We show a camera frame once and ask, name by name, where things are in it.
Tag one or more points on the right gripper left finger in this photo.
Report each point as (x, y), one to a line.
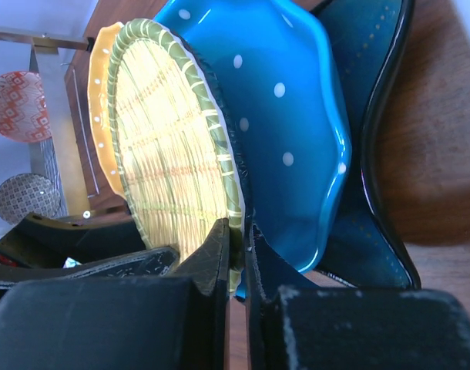
(137, 311)

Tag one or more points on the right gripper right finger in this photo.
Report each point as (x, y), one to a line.
(294, 324)

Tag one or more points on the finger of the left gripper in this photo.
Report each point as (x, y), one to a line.
(44, 248)

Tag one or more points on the yellow woven pattern plate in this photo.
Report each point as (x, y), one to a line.
(175, 144)

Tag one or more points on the bright blue dotted plate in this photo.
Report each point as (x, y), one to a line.
(275, 67)

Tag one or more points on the grey patterned bowl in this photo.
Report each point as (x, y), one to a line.
(28, 193)

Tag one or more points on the metal dish rack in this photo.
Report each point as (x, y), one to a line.
(45, 57)

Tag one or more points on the dark blue scalloped plate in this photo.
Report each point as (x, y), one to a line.
(368, 40)

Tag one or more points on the blue orange patterned bowl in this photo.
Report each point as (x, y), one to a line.
(23, 113)

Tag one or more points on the orange dotted plate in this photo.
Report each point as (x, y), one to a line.
(98, 109)

